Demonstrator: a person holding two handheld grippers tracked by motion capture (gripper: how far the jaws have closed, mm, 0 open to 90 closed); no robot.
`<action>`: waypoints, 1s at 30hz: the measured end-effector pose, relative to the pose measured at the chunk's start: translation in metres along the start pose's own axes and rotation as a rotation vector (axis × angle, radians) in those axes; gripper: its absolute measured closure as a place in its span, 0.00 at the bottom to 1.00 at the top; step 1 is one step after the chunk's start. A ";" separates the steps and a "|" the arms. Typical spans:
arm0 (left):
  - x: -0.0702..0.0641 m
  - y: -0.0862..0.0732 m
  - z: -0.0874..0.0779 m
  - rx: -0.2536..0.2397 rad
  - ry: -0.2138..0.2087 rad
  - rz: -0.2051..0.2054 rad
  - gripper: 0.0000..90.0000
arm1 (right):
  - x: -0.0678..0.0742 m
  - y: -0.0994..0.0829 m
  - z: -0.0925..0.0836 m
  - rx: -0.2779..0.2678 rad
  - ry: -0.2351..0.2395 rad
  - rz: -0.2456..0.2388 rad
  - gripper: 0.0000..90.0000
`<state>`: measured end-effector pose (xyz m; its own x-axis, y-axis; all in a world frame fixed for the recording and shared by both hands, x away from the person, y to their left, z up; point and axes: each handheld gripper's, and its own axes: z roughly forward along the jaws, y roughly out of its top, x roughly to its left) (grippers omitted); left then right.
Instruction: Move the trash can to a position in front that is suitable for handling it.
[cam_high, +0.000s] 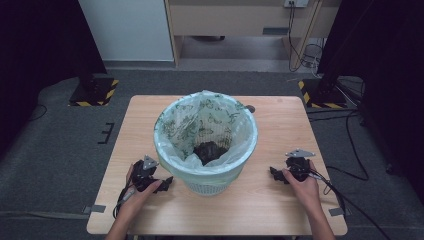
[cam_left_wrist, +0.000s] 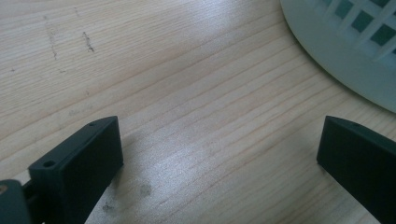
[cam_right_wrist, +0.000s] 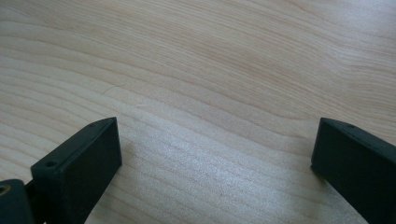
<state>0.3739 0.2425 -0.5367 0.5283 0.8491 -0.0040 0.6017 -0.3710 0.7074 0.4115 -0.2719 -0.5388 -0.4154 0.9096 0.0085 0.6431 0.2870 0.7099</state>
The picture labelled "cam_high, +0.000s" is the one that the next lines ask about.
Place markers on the striped black stand base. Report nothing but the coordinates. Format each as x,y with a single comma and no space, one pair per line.
96,93
321,96

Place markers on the light wooden desk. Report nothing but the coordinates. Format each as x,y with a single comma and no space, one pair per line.
230,18

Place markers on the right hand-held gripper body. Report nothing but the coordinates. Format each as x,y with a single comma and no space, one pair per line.
298,166

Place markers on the white cabinet panel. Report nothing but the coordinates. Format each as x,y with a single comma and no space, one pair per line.
126,30

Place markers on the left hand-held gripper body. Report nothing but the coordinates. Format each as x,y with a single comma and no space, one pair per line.
144,175

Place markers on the round table grommet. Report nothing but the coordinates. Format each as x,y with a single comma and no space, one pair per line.
250,108

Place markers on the dark crumpled waste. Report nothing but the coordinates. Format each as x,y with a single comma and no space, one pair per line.
210,151

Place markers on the grey tape strip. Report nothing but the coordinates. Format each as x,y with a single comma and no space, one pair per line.
337,211
95,209

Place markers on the person's left hand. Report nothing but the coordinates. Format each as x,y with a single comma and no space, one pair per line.
135,201

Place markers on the wall power socket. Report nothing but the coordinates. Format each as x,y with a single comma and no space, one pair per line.
296,2

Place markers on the dark curtain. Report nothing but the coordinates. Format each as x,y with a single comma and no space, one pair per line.
383,66
36,50

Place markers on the person's right hand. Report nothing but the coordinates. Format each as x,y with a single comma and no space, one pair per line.
306,191

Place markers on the white plastic waste basket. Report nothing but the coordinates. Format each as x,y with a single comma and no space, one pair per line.
208,186

